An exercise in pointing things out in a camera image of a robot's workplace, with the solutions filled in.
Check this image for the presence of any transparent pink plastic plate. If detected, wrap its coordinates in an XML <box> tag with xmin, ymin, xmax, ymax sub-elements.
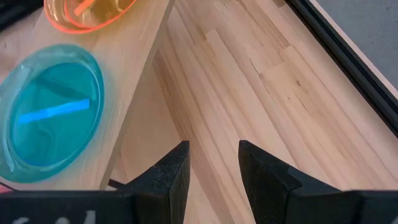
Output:
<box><xmin>0</xmin><ymin>182</ymin><xmax>15</xmax><ymax>194</ymax></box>

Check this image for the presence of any black aluminium table frame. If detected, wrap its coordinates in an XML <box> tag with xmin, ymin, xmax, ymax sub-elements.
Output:
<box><xmin>284</xmin><ymin>0</ymin><xmax>398</xmax><ymax>139</ymax></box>

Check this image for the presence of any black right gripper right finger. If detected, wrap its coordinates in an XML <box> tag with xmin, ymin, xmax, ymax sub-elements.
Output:
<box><xmin>238</xmin><ymin>139</ymin><xmax>363</xmax><ymax>224</ymax></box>

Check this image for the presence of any transparent blue plastic plate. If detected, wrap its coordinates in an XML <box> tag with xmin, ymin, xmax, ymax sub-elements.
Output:
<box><xmin>0</xmin><ymin>43</ymin><xmax>106</xmax><ymax>184</ymax></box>

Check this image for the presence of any transparent orange plastic plate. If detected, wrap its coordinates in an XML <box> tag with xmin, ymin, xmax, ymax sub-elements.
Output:
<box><xmin>43</xmin><ymin>0</ymin><xmax>137</xmax><ymax>34</ymax></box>

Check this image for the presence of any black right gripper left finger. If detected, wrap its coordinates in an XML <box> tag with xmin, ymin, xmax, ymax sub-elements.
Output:
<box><xmin>123</xmin><ymin>139</ymin><xmax>191</xmax><ymax>224</ymax></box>

